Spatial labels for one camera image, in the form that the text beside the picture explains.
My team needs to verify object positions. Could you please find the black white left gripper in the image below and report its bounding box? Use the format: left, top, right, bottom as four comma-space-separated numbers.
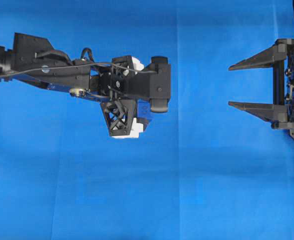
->
89, 55, 172, 140

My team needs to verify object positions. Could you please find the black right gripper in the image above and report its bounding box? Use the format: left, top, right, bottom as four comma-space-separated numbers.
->
228, 38, 294, 139

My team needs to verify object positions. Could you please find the blue cube block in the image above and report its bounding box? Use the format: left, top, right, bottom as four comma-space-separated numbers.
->
136, 100, 152, 125

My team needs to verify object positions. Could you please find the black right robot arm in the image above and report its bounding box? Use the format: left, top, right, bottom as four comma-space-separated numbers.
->
228, 1, 294, 139

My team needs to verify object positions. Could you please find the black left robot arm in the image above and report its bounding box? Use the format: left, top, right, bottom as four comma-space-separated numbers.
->
0, 33, 171, 139

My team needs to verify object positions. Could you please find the thin black camera cable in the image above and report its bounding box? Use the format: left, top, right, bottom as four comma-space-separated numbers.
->
0, 47, 159, 81

